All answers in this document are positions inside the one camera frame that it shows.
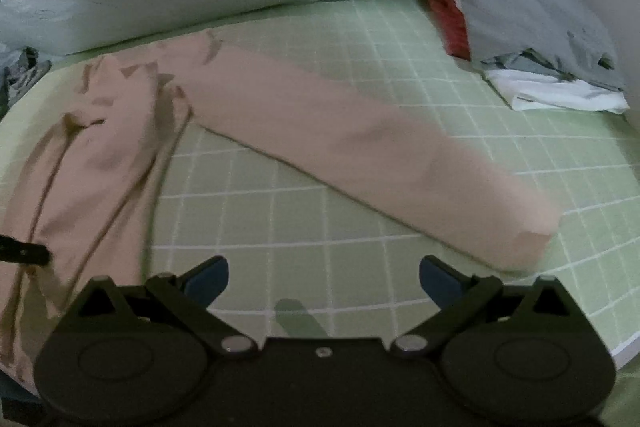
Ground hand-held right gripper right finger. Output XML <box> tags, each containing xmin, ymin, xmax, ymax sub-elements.
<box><xmin>390</xmin><ymin>256</ymin><xmax>588</xmax><ymax>355</ymax></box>

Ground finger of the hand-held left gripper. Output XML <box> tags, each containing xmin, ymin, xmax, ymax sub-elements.
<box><xmin>0</xmin><ymin>234</ymin><xmax>51</xmax><ymax>266</ymax></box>

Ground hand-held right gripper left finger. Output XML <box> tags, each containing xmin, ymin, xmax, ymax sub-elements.
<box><xmin>60</xmin><ymin>256</ymin><xmax>259</xmax><ymax>358</ymax></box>

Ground beige pants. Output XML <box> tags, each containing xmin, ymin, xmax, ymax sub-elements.
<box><xmin>0</xmin><ymin>31</ymin><xmax>561</xmax><ymax>395</ymax></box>

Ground blue checked shirt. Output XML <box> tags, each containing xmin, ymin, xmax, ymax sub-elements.
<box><xmin>0</xmin><ymin>47</ymin><xmax>53</xmax><ymax>108</ymax></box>

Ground folded white garment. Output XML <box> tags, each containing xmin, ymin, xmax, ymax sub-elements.
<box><xmin>485</xmin><ymin>69</ymin><xmax>631</xmax><ymax>112</ymax></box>

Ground green grid bed sheet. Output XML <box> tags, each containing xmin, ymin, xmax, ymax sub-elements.
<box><xmin>0</xmin><ymin>0</ymin><xmax>640</xmax><ymax>427</ymax></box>

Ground folded red garment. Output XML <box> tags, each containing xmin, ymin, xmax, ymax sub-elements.
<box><xmin>427</xmin><ymin>0</ymin><xmax>471</xmax><ymax>58</ymax></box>

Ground folded grey garment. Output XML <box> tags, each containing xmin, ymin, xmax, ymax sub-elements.
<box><xmin>432</xmin><ymin>0</ymin><xmax>626</xmax><ymax>90</ymax></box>

